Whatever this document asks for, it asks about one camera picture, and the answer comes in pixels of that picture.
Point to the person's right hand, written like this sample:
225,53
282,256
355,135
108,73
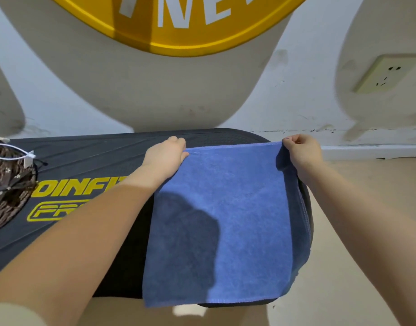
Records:
304,156

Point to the person's left hand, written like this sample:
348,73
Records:
163,156

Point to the person's right fingers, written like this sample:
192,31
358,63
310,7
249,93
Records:
292,140

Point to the person's left fingers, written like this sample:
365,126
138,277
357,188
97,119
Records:
179,145

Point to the blue microfibre towel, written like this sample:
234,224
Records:
225,227

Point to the person's left forearm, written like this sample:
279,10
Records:
72,247

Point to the person's right forearm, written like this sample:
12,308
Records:
367,234

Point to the white baseboard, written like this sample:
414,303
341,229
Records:
372,152

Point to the black padded bench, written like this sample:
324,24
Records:
102,186

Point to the white plastic hanger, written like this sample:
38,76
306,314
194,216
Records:
14,153

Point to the dark floral fabric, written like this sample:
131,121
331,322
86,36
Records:
16,185

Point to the brown woven basket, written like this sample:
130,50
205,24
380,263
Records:
7,193

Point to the white wall socket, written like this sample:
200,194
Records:
384,73

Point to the yellow round wall sign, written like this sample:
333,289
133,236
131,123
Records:
180,20

